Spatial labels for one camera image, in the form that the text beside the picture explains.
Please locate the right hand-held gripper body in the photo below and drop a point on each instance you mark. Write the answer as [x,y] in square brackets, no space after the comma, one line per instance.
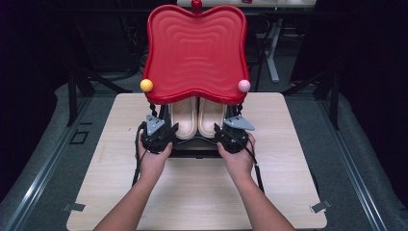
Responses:
[234,141]

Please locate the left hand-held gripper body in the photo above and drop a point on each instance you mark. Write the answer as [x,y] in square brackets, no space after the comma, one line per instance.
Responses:
[157,141]

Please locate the cream clog shoe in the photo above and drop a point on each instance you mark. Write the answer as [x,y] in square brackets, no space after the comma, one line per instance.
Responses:
[184,120]
[210,118]

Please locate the red and black shoe rack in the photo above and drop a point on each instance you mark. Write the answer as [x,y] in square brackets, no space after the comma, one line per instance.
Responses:
[195,57]

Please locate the person's left hand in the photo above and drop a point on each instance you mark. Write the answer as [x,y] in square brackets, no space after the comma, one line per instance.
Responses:
[152,165]

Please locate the person's right hand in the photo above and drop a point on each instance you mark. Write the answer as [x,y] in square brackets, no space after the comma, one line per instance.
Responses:
[239,165]

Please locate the pink ball knob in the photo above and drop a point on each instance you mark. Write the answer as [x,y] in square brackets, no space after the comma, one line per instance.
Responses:
[244,86]

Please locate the yellow ball knob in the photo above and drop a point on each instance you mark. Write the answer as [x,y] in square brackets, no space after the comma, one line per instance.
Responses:
[146,85]

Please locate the black metal stand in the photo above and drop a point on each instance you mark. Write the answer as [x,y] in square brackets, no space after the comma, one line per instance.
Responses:
[73,96]
[335,102]

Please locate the white desk with leg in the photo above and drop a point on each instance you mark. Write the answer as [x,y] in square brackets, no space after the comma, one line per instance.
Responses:
[272,48]

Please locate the red ball knob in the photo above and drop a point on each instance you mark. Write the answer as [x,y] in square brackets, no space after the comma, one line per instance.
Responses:
[197,4]

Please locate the metal floor rail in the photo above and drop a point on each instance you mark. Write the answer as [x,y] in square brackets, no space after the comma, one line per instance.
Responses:
[48,166]
[352,170]

